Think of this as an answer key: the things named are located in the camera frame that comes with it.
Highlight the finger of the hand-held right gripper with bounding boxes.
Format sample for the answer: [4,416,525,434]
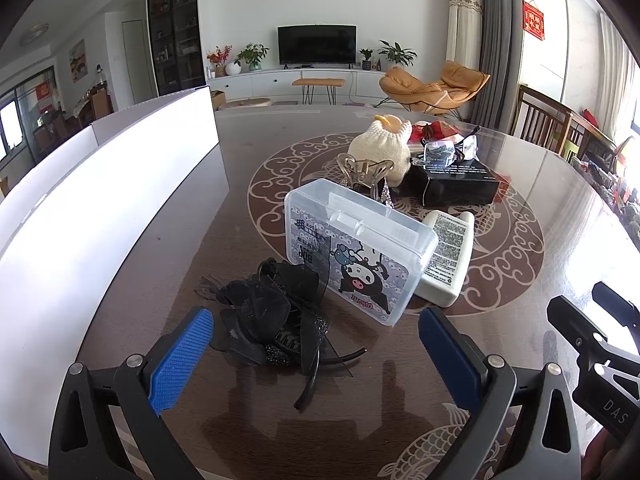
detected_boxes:
[546,296,608,361]
[592,282,640,333]

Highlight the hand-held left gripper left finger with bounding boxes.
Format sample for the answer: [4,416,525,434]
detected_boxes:
[47,306,221,480]

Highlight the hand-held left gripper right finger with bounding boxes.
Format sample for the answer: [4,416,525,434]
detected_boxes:
[418,306,588,480]

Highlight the black bow headband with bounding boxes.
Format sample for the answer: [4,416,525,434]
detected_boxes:
[197,257,368,411]

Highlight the clear plastic box cartoon print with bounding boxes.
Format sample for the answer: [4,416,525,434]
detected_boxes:
[284,178,440,327]

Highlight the cream knitted glove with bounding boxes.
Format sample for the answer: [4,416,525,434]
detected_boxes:
[348,115,412,187]

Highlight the person's right hand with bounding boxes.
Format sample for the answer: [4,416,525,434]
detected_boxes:
[584,427,626,480]

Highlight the white bottle with label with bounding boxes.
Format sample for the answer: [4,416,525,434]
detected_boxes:
[415,210,476,307]

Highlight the pile of sideboard clutter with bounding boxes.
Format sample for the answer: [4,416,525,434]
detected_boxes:
[570,135,640,241]

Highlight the wooden dining chair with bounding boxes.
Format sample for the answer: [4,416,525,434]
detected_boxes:
[560,110,621,171]
[512,85,573,153]

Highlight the black cardboard box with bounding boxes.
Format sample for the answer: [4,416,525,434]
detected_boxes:
[410,157,502,207]

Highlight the clear claw clip rhinestone bow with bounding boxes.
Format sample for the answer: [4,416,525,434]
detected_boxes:
[336,152,397,217]

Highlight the clear safety glasses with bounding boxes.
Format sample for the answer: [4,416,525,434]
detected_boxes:
[422,127,481,166]

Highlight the red candy packet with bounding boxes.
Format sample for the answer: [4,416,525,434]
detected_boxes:
[409,120,465,145]

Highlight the round beige pouf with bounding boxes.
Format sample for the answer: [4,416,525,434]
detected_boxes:
[220,98,271,111]

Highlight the cluttered wooden side table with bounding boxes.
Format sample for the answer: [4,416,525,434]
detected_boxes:
[75,65,113,126]

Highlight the orange lounge chair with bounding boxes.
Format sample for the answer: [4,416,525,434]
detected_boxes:
[378,61,491,121]

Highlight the white television cabinet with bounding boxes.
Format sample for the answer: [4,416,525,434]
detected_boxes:
[206,67,396,106]

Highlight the grey curtain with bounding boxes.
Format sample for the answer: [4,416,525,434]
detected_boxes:
[465,0,523,133]

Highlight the white door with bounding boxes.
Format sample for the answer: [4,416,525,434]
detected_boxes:
[122,19,150,108]

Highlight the red flower plant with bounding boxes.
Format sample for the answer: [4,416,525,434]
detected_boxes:
[206,45,233,78]

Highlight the wooden bench with metal legs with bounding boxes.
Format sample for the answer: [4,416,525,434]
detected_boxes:
[292,78,347,105]

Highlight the large leafy potted plant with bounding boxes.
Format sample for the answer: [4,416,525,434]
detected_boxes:
[377,40,417,68]

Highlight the green potted plant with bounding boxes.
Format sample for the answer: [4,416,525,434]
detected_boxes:
[235,42,270,72]

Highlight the cloth covered air conditioner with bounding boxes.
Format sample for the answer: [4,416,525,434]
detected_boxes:
[446,0,484,68]

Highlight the dark glass display cabinet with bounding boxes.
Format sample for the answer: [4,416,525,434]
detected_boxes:
[146,0,207,97]

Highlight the black television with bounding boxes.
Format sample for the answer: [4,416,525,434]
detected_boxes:
[277,25,358,67]

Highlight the round ceiling light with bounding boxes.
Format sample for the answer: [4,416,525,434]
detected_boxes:
[20,24,50,46]

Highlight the red wall hanging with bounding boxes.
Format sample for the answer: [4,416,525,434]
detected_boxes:
[522,0,546,41]

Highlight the framed wall painting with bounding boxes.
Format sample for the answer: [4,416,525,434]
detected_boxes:
[68,39,87,83]

